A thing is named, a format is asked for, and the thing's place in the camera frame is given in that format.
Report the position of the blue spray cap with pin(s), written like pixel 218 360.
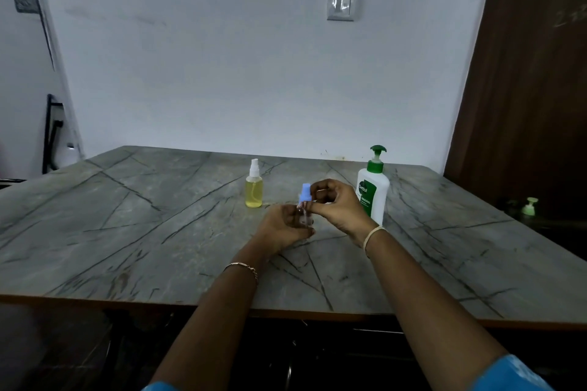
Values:
pixel 305 193

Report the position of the person's right thumb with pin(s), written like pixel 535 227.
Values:
pixel 321 202

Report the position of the pale bangle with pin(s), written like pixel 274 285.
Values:
pixel 370 237

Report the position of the person's right forearm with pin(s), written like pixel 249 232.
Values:
pixel 426 313

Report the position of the brown wooden door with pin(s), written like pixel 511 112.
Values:
pixel 527 83

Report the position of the small green pump dispenser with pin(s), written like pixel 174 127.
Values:
pixel 530 206

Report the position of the person's left forearm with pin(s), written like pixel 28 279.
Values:
pixel 220 322

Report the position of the blue right sleeve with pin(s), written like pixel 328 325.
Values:
pixel 511 374

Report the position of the blue sleeve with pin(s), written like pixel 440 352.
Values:
pixel 160 387
pixel 511 374

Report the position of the person's right hand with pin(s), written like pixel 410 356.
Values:
pixel 346 209

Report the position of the yellow liquid spray bottle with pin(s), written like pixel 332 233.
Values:
pixel 253 191

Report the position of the person's left hand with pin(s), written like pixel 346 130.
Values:
pixel 277 230

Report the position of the white green pump bottle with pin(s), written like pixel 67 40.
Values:
pixel 377 189

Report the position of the grey wall switch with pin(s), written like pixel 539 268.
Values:
pixel 341 4

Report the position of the blue left sleeve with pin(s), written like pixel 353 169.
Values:
pixel 160 387

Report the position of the person's left thumb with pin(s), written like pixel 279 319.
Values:
pixel 303 233

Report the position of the small clear plastic bottle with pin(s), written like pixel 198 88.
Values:
pixel 306 220

